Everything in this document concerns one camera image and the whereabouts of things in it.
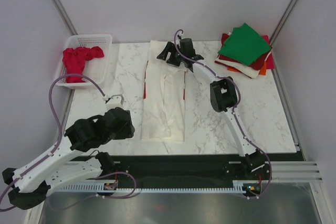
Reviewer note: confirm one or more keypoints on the white coca-cola t-shirt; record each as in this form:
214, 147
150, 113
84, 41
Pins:
163, 100

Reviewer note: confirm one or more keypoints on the folded orange t-shirt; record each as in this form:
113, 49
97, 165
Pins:
262, 71

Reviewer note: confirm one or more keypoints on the folded dark red t-shirt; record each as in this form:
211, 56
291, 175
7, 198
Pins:
256, 65

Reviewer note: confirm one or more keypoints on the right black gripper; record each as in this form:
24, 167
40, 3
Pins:
170, 47

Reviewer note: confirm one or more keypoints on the right aluminium corner post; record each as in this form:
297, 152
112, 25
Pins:
289, 9

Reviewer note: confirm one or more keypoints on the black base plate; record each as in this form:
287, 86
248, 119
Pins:
176, 170

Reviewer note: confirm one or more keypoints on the crumpled red t-shirt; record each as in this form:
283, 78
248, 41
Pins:
74, 59

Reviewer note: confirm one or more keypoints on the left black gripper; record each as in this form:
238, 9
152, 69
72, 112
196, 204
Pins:
128, 131

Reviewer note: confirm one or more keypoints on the folded pink red t-shirt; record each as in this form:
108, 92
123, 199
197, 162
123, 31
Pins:
268, 54

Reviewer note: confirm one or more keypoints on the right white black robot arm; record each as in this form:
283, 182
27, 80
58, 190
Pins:
225, 97

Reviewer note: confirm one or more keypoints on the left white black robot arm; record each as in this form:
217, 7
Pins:
33, 183

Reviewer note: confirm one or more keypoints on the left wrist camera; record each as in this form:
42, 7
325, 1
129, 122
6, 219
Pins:
114, 101

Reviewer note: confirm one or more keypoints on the aluminium corner post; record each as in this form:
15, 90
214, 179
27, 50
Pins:
64, 16
289, 9

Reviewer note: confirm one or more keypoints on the left aluminium corner post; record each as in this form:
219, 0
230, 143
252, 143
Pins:
64, 16

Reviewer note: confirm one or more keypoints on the white slotted cable duct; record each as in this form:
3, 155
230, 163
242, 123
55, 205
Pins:
105, 187

